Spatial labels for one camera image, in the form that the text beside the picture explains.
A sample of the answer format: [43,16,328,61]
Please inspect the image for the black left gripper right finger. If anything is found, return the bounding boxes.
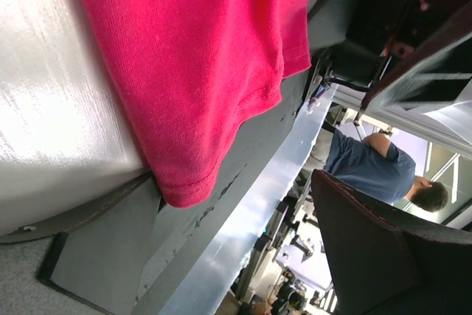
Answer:
[311,170,471,314]

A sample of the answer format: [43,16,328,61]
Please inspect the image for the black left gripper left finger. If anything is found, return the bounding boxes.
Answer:
[1,173,160,314]

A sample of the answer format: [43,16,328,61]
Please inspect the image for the pink t shirt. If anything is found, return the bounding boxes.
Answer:
[82,0,310,208]

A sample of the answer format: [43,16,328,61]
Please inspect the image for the person in blue shirt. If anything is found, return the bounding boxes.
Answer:
[319,128,449,212]

